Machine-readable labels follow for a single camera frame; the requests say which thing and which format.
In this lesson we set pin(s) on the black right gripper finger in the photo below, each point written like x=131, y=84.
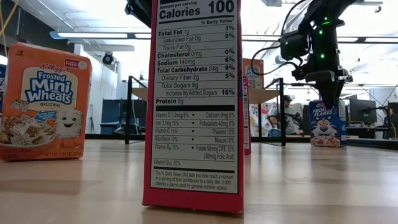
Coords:
x=329, y=93

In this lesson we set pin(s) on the orange Mini Wheats cereal box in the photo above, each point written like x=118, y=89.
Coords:
x=255, y=71
x=46, y=93

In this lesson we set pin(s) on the red Froot Loops cereal box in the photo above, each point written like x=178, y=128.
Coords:
x=196, y=93
x=247, y=124

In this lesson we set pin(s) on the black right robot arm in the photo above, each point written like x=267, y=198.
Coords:
x=325, y=43

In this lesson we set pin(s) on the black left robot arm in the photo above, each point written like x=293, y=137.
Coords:
x=138, y=11

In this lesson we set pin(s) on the black computer monitor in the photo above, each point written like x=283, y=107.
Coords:
x=363, y=110

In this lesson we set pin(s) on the person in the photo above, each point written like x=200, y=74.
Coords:
x=289, y=116
x=392, y=123

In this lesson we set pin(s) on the blue round object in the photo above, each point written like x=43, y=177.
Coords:
x=275, y=133

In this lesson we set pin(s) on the floral patterned cloth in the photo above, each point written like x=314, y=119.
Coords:
x=255, y=119

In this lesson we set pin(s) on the dark blue partition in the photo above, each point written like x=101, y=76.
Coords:
x=112, y=115

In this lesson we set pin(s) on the black ceiling spotlight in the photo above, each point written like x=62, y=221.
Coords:
x=107, y=58

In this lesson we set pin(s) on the linear ceiling light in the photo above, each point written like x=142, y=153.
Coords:
x=93, y=35

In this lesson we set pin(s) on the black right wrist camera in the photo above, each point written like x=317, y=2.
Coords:
x=293, y=45

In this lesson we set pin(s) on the wooden shelf black metal frame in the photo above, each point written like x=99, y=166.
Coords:
x=264, y=96

